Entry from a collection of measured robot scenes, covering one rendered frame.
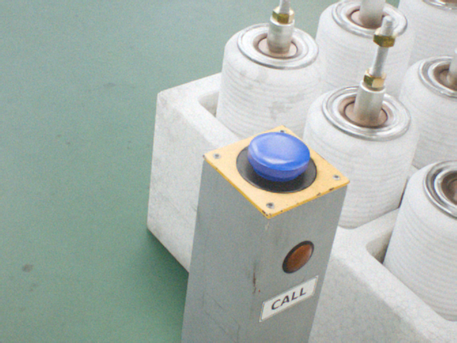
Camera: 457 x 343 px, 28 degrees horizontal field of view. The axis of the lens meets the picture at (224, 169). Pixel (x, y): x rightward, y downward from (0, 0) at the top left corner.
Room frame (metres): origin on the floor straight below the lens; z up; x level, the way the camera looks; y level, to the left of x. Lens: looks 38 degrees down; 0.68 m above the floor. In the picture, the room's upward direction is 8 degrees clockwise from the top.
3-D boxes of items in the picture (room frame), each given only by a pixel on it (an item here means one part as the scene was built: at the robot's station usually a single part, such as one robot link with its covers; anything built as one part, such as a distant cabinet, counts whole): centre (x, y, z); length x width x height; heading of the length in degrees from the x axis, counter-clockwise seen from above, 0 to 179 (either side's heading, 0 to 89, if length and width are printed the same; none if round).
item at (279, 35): (0.73, -0.03, 0.26); 0.02 x 0.02 x 0.03
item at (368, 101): (0.64, -0.11, 0.26); 0.02 x 0.02 x 0.03
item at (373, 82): (0.64, -0.11, 0.29); 0.02 x 0.02 x 0.01; 75
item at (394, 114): (0.64, -0.11, 0.25); 0.08 x 0.08 x 0.01
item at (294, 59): (0.73, -0.03, 0.25); 0.08 x 0.08 x 0.01
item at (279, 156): (0.47, -0.03, 0.32); 0.04 x 0.04 x 0.02
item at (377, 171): (0.64, -0.11, 0.16); 0.10 x 0.10 x 0.18
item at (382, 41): (0.64, -0.11, 0.33); 0.02 x 0.02 x 0.01; 75
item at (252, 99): (0.73, -0.03, 0.16); 0.10 x 0.10 x 0.18
